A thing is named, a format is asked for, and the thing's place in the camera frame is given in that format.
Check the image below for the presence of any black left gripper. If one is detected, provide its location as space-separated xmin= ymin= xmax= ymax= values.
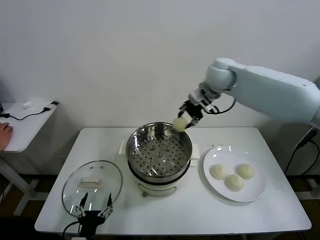
xmin=75 ymin=192 xmax=114 ymax=238

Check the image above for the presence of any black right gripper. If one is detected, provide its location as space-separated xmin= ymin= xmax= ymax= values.
xmin=177 ymin=99 xmax=205 ymax=129

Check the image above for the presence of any white steamed baozi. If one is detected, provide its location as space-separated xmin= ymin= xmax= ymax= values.
xmin=225 ymin=174 xmax=245 ymax=192
xmin=172 ymin=117 xmax=189 ymax=132
xmin=210 ymin=164 xmax=229 ymax=180
xmin=236 ymin=163 xmax=255 ymax=180

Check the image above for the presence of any glass lid with cream handle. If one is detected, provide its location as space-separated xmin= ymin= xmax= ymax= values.
xmin=61 ymin=160 xmax=123 ymax=218

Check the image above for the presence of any perforated steel steamer basket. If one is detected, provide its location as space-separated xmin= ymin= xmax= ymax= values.
xmin=125 ymin=122 xmax=193 ymax=177

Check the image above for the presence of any bare person hand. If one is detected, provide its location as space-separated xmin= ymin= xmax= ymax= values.
xmin=0 ymin=122 xmax=14 ymax=152

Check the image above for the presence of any white round plate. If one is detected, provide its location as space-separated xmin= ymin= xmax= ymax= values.
xmin=202 ymin=145 xmax=266 ymax=203

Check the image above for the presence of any white side table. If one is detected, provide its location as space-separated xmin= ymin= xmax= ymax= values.
xmin=0 ymin=101 xmax=60 ymax=217

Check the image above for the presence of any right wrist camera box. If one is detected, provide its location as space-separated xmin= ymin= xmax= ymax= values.
xmin=188 ymin=86 xmax=218 ymax=114

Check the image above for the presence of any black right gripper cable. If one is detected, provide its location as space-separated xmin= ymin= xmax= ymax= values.
xmin=208 ymin=96 xmax=237 ymax=115

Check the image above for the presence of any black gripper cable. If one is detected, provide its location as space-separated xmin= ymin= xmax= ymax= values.
xmin=208 ymin=96 xmax=237 ymax=115
xmin=62 ymin=221 xmax=81 ymax=238

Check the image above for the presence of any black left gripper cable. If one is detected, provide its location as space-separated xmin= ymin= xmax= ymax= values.
xmin=62 ymin=221 xmax=81 ymax=238

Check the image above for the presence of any black cable with plugs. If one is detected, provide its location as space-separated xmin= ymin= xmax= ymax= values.
xmin=0 ymin=101 xmax=59 ymax=122

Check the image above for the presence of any black power adapter cable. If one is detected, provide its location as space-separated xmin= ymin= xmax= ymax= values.
xmin=284 ymin=126 xmax=320 ymax=176

